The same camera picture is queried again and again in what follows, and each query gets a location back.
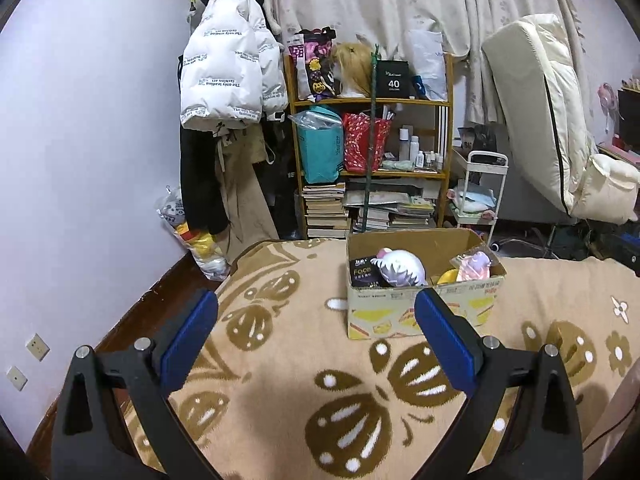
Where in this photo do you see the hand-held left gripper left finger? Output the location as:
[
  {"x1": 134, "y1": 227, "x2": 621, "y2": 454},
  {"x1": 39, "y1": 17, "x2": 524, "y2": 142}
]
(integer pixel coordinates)
[{"x1": 51, "y1": 288, "x2": 221, "y2": 480}]

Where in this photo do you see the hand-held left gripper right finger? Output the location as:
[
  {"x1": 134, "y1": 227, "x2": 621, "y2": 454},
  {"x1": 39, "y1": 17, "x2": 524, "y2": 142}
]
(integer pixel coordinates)
[{"x1": 414, "y1": 287, "x2": 585, "y2": 480}]

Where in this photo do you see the printed cardboard box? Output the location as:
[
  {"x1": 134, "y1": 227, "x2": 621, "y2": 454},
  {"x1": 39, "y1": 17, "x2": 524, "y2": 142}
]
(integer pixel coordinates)
[{"x1": 345, "y1": 227, "x2": 507, "y2": 341}]

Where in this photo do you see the clear plastic packet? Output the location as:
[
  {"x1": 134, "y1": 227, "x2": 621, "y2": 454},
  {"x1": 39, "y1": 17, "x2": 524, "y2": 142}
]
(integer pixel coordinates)
[{"x1": 449, "y1": 251, "x2": 493, "y2": 282}]

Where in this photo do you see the purple and white plush doll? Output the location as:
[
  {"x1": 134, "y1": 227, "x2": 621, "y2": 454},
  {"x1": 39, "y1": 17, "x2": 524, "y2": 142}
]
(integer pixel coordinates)
[{"x1": 372, "y1": 247, "x2": 427, "y2": 288}]

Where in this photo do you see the black tissue pack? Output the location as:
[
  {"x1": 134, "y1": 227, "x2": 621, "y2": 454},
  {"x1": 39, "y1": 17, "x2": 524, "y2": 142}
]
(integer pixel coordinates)
[{"x1": 349, "y1": 256, "x2": 385, "y2": 288}]

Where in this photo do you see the beige printed blanket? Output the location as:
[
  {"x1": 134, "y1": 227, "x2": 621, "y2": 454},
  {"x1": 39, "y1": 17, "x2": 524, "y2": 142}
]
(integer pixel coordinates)
[{"x1": 120, "y1": 237, "x2": 640, "y2": 480}]

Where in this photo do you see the plastic bag on floor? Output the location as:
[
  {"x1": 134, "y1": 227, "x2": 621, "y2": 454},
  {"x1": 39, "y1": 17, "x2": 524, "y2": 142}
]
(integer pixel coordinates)
[{"x1": 156, "y1": 185, "x2": 232, "y2": 281}]

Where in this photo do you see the messy pile of books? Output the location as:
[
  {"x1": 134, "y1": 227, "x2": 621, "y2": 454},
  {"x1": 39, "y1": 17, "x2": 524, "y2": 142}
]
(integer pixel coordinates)
[{"x1": 345, "y1": 190, "x2": 441, "y2": 233}]

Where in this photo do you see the light blue folded cloth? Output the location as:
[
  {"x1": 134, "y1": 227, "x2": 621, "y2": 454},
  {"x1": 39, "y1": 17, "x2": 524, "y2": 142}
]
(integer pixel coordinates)
[{"x1": 448, "y1": 187, "x2": 497, "y2": 213}]

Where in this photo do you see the beige hanging garment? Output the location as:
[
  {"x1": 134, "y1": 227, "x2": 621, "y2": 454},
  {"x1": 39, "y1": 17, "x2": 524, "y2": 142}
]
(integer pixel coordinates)
[{"x1": 215, "y1": 125, "x2": 281, "y2": 261}]

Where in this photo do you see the black hanging coat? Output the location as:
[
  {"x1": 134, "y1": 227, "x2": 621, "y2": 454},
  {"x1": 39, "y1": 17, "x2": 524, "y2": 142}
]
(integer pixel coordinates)
[{"x1": 180, "y1": 125, "x2": 231, "y2": 236}]

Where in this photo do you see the tall stack of books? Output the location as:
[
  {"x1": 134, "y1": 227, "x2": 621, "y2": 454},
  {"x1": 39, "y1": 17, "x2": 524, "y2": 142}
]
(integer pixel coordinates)
[{"x1": 301, "y1": 182, "x2": 351, "y2": 240}]

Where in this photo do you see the black hanging garment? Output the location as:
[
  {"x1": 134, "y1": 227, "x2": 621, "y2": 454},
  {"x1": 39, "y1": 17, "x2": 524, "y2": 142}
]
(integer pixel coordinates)
[{"x1": 250, "y1": 110, "x2": 304, "y2": 241}]

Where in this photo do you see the white utility cart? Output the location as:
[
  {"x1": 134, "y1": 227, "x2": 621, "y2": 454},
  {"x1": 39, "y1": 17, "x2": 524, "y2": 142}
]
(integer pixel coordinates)
[{"x1": 446, "y1": 150, "x2": 510, "y2": 248}]

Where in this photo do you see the group of cosmetic bottles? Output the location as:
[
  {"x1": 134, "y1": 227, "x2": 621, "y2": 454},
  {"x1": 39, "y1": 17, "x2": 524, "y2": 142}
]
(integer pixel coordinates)
[{"x1": 397, "y1": 127, "x2": 446, "y2": 171}]

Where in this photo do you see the red patterned bag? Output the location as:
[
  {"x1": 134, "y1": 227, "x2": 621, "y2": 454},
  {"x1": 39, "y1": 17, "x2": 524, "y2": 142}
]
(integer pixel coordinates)
[{"x1": 341, "y1": 112, "x2": 393, "y2": 172}]

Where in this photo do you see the teal bag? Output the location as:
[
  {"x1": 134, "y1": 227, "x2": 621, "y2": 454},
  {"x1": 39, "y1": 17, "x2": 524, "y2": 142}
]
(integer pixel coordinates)
[{"x1": 296, "y1": 105, "x2": 346, "y2": 184}]

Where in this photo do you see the green pole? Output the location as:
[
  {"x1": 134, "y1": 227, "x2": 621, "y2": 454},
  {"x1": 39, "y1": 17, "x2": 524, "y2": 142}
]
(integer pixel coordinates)
[{"x1": 361, "y1": 44, "x2": 383, "y2": 233}]

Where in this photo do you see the yellow wooden bookshelf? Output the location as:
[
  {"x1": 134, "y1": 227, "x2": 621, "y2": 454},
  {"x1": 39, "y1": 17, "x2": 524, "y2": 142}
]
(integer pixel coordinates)
[{"x1": 282, "y1": 50, "x2": 455, "y2": 241}]

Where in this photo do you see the black box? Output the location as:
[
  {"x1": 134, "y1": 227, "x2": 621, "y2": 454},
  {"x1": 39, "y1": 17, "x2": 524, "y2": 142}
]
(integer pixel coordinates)
[{"x1": 375, "y1": 60, "x2": 410, "y2": 100}]

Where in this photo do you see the cream recliner chair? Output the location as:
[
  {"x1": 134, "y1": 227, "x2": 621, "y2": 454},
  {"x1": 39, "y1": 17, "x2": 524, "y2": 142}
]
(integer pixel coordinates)
[{"x1": 481, "y1": 12, "x2": 640, "y2": 226}]

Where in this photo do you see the clear plastic bag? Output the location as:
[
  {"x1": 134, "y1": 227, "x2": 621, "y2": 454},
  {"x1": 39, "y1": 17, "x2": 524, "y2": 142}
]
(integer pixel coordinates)
[{"x1": 407, "y1": 30, "x2": 448, "y2": 102}]

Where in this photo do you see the white puffer jacket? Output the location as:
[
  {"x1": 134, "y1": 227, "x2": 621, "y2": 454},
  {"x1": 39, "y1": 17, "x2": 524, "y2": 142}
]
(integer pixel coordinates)
[{"x1": 179, "y1": 0, "x2": 290, "y2": 131}]

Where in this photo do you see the pink fan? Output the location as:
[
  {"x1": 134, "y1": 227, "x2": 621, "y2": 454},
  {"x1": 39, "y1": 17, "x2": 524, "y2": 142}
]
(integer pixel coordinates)
[{"x1": 597, "y1": 82, "x2": 621, "y2": 136}]

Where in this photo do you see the blonde wig on head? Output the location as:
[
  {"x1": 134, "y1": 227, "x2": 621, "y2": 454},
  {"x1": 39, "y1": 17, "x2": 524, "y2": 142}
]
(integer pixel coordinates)
[{"x1": 331, "y1": 42, "x2": 373, "y2": 98}]

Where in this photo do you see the purple printed bag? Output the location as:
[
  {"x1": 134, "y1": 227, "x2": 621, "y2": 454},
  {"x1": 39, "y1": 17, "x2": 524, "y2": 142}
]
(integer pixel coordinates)
[{"x1": 287, "y1": 26, "x2": 335, "y2": 101}]

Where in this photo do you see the beige curtain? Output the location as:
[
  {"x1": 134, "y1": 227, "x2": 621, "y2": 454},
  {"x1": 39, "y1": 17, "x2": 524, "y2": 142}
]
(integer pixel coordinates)
[{"x1": 260, "y1": 0, "x2": 601, "y2": 126}]

